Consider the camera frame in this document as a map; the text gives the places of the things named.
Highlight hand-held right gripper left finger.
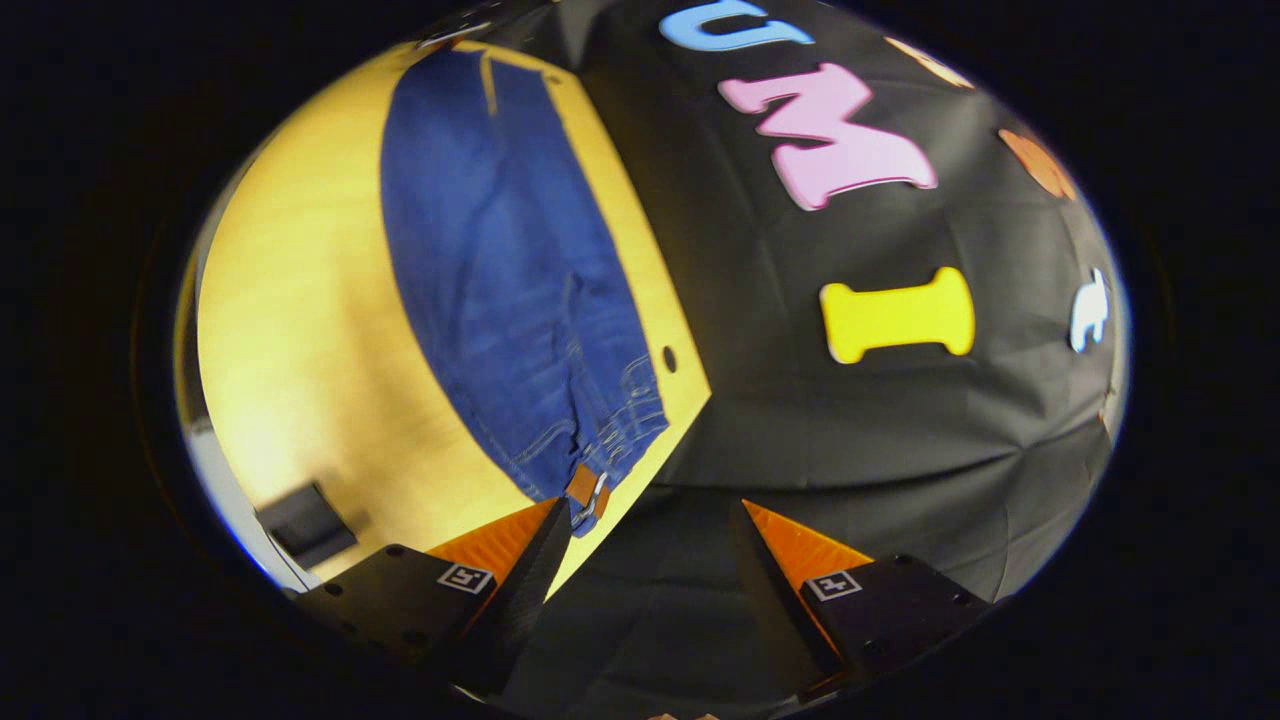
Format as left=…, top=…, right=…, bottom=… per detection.
left=290, top=497, right=574, bottom=701

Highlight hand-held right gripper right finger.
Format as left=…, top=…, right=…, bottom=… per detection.
left=738, top=498, right=996, bottom=701

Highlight black desk edge bracket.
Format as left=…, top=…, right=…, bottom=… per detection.
left=255, top=483, right=359, bottom=571

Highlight blue denim jeans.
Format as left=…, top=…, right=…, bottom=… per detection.
left=380, top=45, right=669, bottom=539

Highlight black backdrop cloth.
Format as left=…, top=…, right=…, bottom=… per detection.
left=440, top=0, right=1133, bottom=716

